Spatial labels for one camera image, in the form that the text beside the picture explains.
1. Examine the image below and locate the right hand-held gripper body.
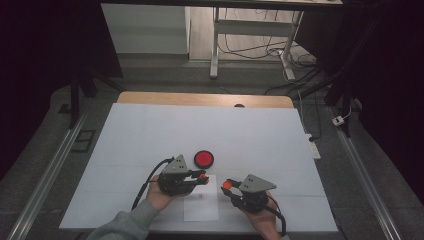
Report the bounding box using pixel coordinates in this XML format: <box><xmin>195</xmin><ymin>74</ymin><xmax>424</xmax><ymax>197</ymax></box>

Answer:
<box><xmin>232</xmin><ymin>173</ymin><xmax>278</xmax><ymax>215</ymax></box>

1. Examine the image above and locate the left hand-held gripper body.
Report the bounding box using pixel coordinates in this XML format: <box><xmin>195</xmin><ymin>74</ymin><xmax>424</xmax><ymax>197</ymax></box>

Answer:
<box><xmin>157</xmin><ymin>154</ymin><xmax>198</xmax><ymax>197</ymax></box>

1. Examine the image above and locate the round red ink pad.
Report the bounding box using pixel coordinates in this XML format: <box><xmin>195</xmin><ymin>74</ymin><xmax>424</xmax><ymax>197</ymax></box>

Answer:
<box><xmin>193</xmin><ymin>150</ymin><xmax>215</xmax><ymax>170</ymax></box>

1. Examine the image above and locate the small white paper sheet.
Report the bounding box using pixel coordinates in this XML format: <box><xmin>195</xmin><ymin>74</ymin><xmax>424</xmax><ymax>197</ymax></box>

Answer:
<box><xmin>183</xmin><ymin>174</ymin><xmax>220</xmax><ymax>223</ymax></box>

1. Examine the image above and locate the person's left hand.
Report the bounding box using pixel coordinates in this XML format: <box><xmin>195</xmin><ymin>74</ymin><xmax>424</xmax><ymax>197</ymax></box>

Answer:
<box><xmin>145</xmin><ymin>181</ymin><xmax>187</xmax><ymax>213</ymax></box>

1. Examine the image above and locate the person's right hand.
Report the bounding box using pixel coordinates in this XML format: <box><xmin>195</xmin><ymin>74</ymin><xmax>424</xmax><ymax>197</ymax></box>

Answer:
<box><xmin>244</xmin><ymin>204</ymin><xmax>283</xmax><ymax>240</ymax></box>

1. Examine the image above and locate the large white table cover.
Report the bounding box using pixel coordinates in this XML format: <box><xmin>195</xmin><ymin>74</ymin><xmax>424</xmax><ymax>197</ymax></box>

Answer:
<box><xmin>59</xmin><ymin>102</ymin><xmax>338</xmax><ymax>233</ymax></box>

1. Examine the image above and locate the white power strip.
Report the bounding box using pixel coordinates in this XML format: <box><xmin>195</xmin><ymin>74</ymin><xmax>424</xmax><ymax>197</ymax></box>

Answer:
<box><xmin>304</xmin><ymin>133</ymin><xmax>322</xmax><ymax>160</ymax></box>

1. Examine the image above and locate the black metal stand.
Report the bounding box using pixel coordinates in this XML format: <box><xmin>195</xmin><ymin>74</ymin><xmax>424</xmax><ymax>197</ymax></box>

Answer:
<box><xmin>293</xmin><ymin>59</ymin><xmax>354</xmax><ymax>138</ymax></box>
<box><xmin>68</xmin><ymin>66</ymin><xmax>126</xmax><ymax>129</ymax></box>

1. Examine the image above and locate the white cabinet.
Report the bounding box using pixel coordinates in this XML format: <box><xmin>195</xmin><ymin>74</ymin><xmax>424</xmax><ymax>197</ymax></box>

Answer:
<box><xmin>100</xmin><ymin>3</ymin><xmax>191</xmax><ymax>55</ymax></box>

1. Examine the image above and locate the desk with white metal legs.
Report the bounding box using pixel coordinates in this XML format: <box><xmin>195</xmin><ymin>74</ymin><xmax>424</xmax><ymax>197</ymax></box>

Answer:
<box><xmin>99</xmin><ymin>0</ymin><xmax>344</xmax><ymax>82</ymax></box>

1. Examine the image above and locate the dark curtain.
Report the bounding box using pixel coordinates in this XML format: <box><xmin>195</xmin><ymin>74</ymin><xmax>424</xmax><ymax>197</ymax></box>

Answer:
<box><xmin>0</xmin><ymin>0</ymin><xmax>123</xmax><ymax>181</ymax></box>
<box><xmin>296</xmin><ymin>0</ymin><xmax>424</xmax><ymax>201</ymax></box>

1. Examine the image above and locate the left hand-held gripper black cable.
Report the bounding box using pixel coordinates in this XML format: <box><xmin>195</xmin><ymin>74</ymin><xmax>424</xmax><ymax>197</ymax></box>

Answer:
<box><xmin>131</xmin><ymin>156</ymin><xmax>176</xmax><ymax>211</ymax></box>

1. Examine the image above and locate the hand-held gripper black cable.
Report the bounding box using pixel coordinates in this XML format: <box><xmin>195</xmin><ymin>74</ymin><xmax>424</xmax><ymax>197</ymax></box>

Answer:
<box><xmin>131</xmin><ymin>156</ymin><xmax>176</xmax><ymax>211</ymax></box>
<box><xmin>264</xmin><ymin>194</ymin><xmax>288</xmax><ymax>238</ymax></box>

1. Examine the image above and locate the right hand-held gripper black cable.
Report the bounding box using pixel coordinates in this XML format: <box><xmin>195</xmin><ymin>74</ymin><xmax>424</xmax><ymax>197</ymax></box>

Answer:
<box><xmin>264</xmin><ymin>194</ymin><xmax>288</xmax><ymax>238</ymax></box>

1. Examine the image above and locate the thick black floor cable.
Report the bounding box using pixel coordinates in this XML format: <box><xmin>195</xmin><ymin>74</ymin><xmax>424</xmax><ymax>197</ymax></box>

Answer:
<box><xmin>263</xmin><ymin>66</ymin><xmax>323</xmax><ymax>96</ymax></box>

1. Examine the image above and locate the aluminium floor rail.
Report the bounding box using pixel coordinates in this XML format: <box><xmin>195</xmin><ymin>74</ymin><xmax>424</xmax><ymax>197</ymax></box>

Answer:
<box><xmin>6</xmin><ymin>113</ymin><xmax>88</xmax><ymax>240</ymax></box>
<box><xmin>328</xmin><ymin>106</ymin><xmax>403</xmax><ymax>240</ymax></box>

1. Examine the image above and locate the thin black cables tangle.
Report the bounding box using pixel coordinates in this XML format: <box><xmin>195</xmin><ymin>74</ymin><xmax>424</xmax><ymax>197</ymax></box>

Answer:
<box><xmin>218</xmin><ymin>8</ymin><xmax>318</xmax><ymax>68</ymax></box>

